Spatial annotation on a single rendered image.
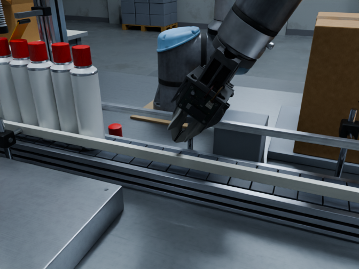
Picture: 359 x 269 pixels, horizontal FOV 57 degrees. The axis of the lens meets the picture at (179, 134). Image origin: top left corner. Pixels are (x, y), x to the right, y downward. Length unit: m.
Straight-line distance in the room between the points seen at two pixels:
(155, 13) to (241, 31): 7.04
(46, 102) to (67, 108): 0.05
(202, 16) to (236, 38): 7.49
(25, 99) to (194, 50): 0.43
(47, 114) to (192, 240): 0.39
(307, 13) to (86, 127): 7.00
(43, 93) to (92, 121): 0.12
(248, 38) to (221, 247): 0.31
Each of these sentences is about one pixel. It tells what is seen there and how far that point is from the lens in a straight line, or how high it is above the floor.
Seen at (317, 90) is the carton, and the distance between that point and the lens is 0.72.
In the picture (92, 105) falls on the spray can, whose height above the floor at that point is 0.98.
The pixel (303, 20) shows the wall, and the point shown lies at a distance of 7.52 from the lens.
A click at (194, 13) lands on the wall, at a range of 8.03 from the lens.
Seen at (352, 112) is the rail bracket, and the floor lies 0.99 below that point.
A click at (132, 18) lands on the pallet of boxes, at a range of 7.79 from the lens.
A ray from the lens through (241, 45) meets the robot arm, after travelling 0.48.
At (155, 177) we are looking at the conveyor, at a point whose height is 0.87.
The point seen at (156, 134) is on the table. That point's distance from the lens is 0.86.
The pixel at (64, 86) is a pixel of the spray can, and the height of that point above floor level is 1.01.
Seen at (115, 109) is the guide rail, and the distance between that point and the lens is 0.70.
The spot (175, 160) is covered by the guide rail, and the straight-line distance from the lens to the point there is 0.59.
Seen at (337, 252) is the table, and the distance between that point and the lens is 0.58.
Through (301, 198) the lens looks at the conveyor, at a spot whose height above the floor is 0.88.
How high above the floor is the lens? 1.21
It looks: 26 degrees down
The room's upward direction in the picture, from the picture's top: straight up
